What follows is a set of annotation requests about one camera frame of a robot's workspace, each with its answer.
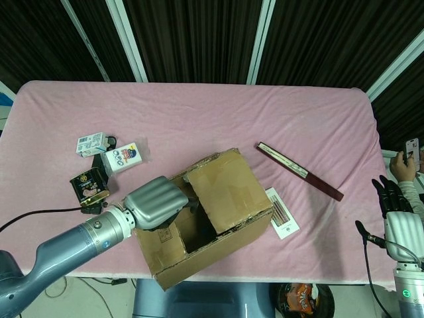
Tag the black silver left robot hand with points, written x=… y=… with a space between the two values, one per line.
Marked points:
x=155 y=202

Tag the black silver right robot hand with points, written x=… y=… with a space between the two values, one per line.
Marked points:
x=404 y=232

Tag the brown cardboard shipping box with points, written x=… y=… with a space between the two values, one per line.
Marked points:
x=228 y=189

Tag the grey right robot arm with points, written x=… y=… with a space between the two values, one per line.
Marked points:
x=409 y=295

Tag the white blue card pack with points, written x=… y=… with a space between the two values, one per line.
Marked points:
x=124 y=157

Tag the person's hand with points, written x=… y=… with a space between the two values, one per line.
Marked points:
x=402 y=167

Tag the white pack of pens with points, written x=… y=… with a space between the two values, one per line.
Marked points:
x=286 y=225

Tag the long dark red box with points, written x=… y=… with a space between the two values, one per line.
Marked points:
x=298 y=170

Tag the black gold food tin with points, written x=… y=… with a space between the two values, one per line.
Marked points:
x=87 y=187

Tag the black round small object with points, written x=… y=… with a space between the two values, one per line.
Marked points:
x=112 y=140

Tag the smartphone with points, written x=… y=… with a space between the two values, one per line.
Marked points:
x=412 y=149

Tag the white blue small carton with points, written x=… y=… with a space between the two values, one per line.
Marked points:
x=89 y=144

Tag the pink tablecloth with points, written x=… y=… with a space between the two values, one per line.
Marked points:
x=198 y=116

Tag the black bowl with orange snack bag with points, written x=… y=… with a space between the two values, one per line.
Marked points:
x=303 y=298

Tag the white blue panel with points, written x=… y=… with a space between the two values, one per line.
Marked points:
x=5 y=99

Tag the white aluminium frame post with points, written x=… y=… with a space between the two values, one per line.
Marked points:
x=261 y=39
x=394 y=71
x=127 y=39

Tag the grey slotted rail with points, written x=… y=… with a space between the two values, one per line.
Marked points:
x=86 y=43

